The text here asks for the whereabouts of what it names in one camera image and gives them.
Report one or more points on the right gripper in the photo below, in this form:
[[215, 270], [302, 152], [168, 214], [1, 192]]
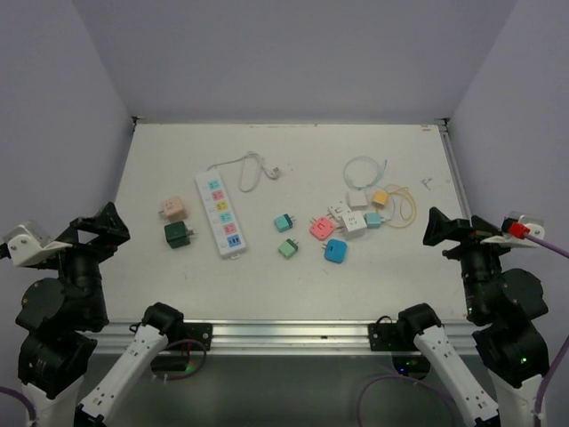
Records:
[[439, 226]]

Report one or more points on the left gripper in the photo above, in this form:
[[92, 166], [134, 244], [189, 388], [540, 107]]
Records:
[[109, 228]]

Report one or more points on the yellow charger plug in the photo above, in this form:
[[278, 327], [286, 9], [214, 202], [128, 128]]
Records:
[[381, 199]]

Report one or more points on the beige cube socket adapter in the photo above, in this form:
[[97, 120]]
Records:
[[173, 209]]

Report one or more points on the light teal charger plug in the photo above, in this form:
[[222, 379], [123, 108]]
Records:
[[374, 220]]

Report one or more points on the dark green charger plug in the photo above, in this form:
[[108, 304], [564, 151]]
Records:
[[178, 234]]

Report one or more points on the white cube socket adapter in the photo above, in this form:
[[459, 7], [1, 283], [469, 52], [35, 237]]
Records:
[[353, 224]]

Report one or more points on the white rectangular charger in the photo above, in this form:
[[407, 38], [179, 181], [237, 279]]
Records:
[[357, 200]]

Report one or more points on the blue charger plug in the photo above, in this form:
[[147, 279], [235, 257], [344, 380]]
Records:
[[335, 250]]

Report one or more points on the white power strip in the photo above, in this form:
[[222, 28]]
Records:
[[221, 215]]

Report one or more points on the pink cube socket adapter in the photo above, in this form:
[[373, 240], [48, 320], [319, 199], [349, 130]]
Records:
[[322, 228]]

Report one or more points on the white round travel adapter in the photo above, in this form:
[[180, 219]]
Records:
[[337, 209]]

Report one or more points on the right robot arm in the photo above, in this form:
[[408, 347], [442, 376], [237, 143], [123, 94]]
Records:
[[502, 304]]

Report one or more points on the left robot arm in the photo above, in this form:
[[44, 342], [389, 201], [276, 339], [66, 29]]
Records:
[[58, 312]]

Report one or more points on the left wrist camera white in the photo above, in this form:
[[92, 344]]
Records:
[[28, 244]]

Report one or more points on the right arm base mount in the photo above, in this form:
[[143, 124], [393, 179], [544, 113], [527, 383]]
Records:
[[383, 335]]

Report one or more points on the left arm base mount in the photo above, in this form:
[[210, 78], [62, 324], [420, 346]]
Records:
[[195, 335]]

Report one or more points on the aluminium rail frame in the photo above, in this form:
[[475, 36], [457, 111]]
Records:
[[283, 337]]

